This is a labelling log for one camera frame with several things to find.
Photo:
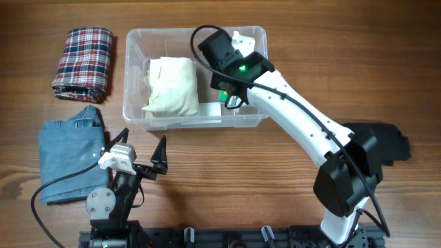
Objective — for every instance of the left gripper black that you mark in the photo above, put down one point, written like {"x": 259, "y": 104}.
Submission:
{"x": 158, "y": 159}

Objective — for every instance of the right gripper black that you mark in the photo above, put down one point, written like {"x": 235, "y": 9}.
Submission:
{"x": 216, "y": 81}

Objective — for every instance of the cream cloth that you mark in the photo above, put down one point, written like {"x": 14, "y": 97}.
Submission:
{"x": 173, "y": 88}

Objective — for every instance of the white printed t-shirt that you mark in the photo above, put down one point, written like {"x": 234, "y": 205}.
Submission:
{"x": 229, "y": 101}

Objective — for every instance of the black garment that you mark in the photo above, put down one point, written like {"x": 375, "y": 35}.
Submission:
{"x": 394, "y": 145}

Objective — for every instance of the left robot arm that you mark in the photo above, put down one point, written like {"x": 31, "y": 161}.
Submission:
{"x": 109, "y": 207}

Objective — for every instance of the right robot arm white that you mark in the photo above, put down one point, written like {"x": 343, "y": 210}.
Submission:
{"x": 349, "y": 168}

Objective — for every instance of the clear plastic storage container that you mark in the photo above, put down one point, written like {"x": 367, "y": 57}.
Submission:
{"x": 144, "y": 45}

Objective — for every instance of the folded blue jeans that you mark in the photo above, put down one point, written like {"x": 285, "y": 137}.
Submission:
{"x": 67, "y": 147}

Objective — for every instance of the red plaid folded shirt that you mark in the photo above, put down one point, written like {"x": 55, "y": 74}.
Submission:
{"x": 84, "y": 65}

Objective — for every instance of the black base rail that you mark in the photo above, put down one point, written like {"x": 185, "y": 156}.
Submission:
{"x": 294, "y": 236}

